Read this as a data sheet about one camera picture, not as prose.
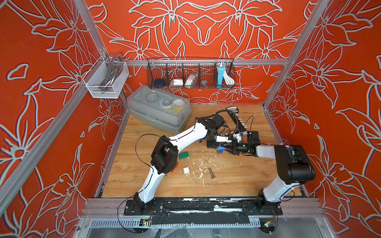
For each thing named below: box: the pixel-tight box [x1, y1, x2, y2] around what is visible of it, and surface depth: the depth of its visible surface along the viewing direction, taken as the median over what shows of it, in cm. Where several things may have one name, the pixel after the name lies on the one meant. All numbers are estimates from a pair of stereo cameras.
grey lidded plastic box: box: [127, 84, 192, 135], surface depth 98 cm
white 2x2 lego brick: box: [183, 166, 191, 175], surface depth 85 cm
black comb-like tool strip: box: [226, 105, 248, 134], surface depth 112 cm
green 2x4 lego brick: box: [178, 151, 190, 160], surface depth 92 cm
